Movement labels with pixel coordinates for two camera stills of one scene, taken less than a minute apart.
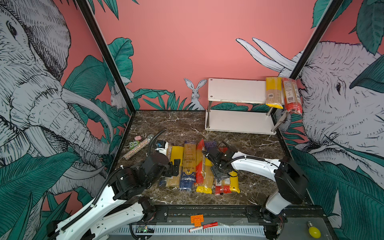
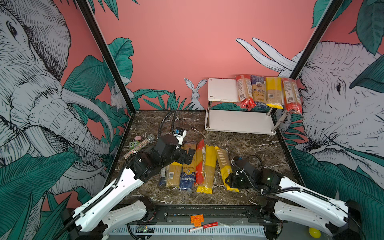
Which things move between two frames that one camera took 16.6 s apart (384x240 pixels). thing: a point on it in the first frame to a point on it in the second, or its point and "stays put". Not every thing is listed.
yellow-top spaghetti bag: x=274 y=95 stays put
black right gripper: x=216 y=173 to x=231 y=181
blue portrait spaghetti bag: x=208 y=145 to x=259 y=92
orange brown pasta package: x=188 y=175 stays put
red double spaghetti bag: x=292 y=102 stays put
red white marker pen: x=204 y=226 stays put
